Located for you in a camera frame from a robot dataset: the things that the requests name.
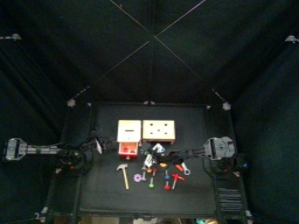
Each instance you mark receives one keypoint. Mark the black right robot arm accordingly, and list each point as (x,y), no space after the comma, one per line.
(218,148)

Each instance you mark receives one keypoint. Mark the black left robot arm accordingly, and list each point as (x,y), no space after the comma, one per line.
(35,150)

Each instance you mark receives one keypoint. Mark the green toy nut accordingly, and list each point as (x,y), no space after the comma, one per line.
(146,152)

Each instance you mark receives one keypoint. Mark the orange toy nut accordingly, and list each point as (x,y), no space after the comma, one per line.
(163,164)

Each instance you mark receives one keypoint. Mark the red toy drawer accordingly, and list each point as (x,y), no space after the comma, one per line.
(128,151)

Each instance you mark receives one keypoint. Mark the purple toy gear nut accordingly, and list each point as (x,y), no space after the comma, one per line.
(138,178)

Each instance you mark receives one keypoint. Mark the white toy saw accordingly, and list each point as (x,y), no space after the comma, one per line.
(148,161)

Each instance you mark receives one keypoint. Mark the red toy piece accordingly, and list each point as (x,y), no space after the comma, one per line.
(126,150)

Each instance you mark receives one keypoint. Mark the wooden box with slot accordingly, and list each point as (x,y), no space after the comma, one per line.
(128,131)

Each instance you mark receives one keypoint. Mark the wooden block with holes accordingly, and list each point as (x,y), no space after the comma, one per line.
(158,131)

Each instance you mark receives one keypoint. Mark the grey toy screw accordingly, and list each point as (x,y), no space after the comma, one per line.
(143,176)

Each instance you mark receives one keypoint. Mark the blue toy bolt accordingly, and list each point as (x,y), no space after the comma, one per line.
(166,176)

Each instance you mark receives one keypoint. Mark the red toy T-shaped tool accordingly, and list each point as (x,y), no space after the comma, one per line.
(175,178)

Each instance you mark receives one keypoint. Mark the green toy bolt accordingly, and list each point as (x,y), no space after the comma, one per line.
(151,181)

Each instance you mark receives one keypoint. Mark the red toy bolt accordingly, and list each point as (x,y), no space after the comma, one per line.
(167,186)

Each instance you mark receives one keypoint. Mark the white printed label plate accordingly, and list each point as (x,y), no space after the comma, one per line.
(230,199)

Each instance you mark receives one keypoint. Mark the metal frame clamp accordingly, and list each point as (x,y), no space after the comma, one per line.
(71,102)
(291,38)
(226,106)

